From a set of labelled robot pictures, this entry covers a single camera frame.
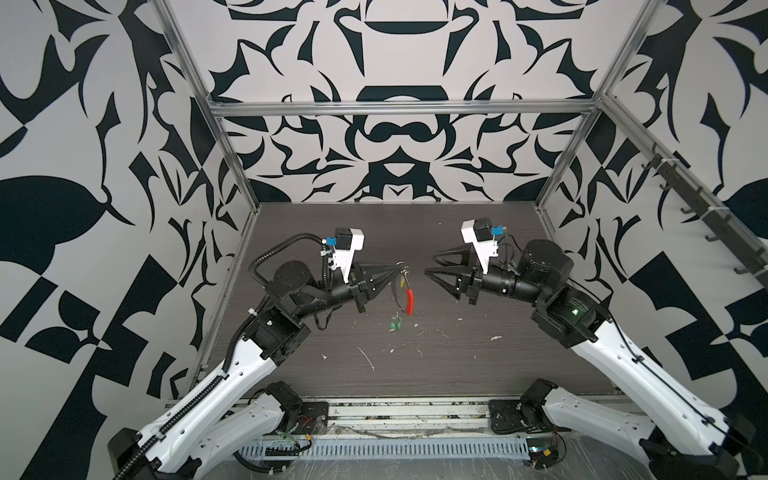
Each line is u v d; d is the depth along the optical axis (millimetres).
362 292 511
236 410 457
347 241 503
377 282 581
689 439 386
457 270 521
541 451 713
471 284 505
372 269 536
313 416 739
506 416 744
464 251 560
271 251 409
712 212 586
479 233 491
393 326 710
